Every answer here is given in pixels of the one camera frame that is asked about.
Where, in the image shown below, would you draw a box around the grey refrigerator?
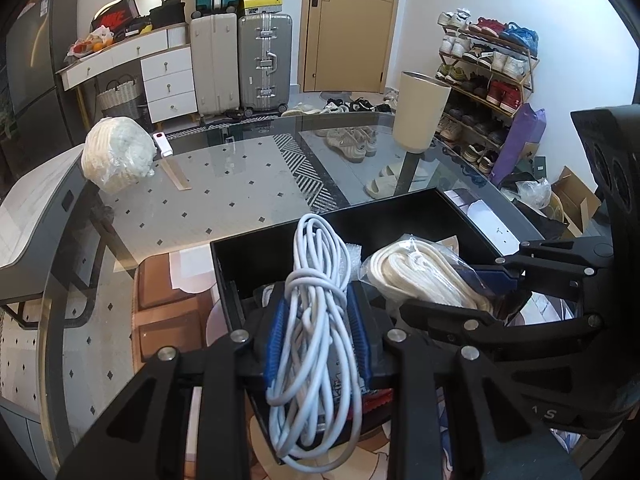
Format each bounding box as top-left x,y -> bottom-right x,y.
5,0 -> 81,161

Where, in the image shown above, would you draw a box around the white desk with drawers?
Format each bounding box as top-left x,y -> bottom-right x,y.
56,24 -> 198,126

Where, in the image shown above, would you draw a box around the bagged cream rope bundle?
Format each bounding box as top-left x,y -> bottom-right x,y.
359,234 -> 506,318

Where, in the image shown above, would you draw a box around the white suitcase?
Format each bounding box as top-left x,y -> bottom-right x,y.
189,11 -> 241,118

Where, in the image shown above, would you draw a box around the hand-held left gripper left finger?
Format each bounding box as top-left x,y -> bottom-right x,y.
57,300 -> 288,480

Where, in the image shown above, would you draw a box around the red black shoe box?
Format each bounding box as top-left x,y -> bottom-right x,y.
90,0 -> 138,33

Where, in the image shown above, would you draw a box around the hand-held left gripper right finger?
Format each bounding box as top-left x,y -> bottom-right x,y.
347,282 -> 583,480

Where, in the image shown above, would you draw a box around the black white striped rug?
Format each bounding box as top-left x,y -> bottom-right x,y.
272,132 -> 351,213

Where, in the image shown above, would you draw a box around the purple bag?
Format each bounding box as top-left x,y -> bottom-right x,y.
490,103 -> 547,186

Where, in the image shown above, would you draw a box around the wooden door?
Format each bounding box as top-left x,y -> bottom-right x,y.
297,0 -> 403,93

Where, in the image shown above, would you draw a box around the thin white braided cable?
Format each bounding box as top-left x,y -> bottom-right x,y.
255,282 -> 286,306

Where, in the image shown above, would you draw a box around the clear plastic bag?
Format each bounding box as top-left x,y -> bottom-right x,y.
515,177 -> 551,211

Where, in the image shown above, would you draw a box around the beige slipper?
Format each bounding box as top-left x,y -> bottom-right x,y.
365,176 -> 402,200
380,162 -> 431,184

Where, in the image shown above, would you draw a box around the open cardboard box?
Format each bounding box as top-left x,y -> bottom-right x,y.
550,165 -> 603,238

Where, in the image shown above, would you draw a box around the black cardboard box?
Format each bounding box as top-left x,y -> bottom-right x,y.
210,187 -> 546,463

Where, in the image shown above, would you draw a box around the grey marble-top side table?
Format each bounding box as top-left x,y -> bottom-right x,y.
0,144 -> 108,331

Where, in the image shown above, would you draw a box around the woven laundry basket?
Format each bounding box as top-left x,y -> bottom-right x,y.
95,74 -> 146,121

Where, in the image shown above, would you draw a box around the yellow black box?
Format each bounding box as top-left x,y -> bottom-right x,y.
242,0 -> 282,17

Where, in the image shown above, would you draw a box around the bubble wrap piece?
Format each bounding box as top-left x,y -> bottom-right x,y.
340,242 -> 363,281

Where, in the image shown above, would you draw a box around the wooden shoe rack with shoes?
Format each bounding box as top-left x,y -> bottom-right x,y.
434,7 -> 540,175

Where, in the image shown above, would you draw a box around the black bag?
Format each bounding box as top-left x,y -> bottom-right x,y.
149,0 -> 188,30

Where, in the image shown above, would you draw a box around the printed desk mat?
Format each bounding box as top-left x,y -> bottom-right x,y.
132,252 -> 581,480

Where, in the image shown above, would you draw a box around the bag of oranges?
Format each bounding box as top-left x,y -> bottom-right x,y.
67,27 -> 113,58

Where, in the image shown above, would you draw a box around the oval white-framed mirror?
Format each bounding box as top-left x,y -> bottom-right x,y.
95,0 -> 168,21

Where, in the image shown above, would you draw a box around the bagged white rope roll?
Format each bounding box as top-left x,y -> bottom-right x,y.
82,116 -> 157,196

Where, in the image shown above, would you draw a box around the cream cylindrical cup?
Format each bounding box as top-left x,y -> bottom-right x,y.
392,71 -> 452,153

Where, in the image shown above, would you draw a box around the beige sneaker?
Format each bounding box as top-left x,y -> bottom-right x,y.
326,127 -> 368,153
345,130 -> 381,163

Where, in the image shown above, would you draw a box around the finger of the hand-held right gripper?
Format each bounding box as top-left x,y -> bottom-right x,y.
399,287 -> 608,367
470,239 -> 615,306

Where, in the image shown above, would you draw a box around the silver suitcase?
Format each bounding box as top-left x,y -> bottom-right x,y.
237,12 -> 294,113

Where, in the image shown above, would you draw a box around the scattered floor shoes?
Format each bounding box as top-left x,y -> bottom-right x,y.
285,92 -> 401,117

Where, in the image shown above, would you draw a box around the thick white cable bundle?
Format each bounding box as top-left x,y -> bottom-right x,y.
265,212 -> 366,473

